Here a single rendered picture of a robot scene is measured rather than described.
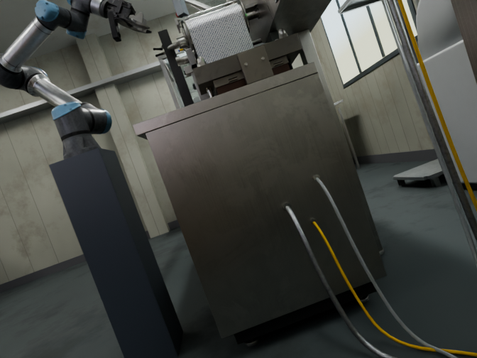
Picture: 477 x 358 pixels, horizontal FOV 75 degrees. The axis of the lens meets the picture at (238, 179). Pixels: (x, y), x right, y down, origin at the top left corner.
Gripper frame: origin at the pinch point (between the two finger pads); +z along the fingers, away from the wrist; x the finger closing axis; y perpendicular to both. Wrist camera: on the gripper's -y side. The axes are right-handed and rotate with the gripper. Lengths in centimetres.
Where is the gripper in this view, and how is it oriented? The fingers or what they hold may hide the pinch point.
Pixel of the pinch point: (147, 30)
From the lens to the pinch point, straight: 155.8
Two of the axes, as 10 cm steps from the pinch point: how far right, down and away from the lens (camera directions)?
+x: -0.6, -0.3, 10.0
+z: 9.4, 3.4, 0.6
